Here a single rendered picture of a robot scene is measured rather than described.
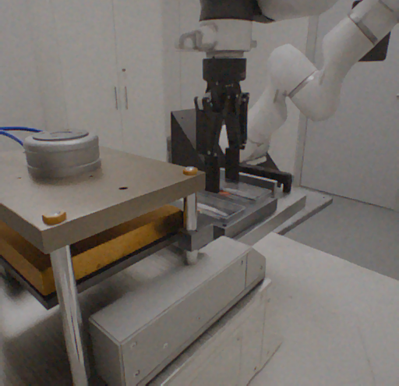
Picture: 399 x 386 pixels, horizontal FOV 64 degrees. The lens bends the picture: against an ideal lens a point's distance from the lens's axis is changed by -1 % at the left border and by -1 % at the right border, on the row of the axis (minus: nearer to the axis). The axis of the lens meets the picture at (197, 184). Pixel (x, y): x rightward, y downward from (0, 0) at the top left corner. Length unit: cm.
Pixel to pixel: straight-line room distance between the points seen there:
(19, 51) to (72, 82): 52
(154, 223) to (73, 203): 11
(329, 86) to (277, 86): 14
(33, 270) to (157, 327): 12
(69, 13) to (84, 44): 22
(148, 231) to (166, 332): 10
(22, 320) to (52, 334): 5
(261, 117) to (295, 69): 17
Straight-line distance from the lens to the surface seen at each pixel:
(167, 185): 31
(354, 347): 70
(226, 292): 41
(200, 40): 55
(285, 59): 100
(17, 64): 300
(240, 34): 55
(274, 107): 103
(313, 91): 98
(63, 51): 268
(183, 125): 110
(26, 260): 32
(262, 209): 56
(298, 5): 53
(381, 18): 97
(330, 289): 81
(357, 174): 348
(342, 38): 97
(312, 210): 121
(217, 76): 55
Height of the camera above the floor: 121
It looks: 20 degrees down
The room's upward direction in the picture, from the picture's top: straight up
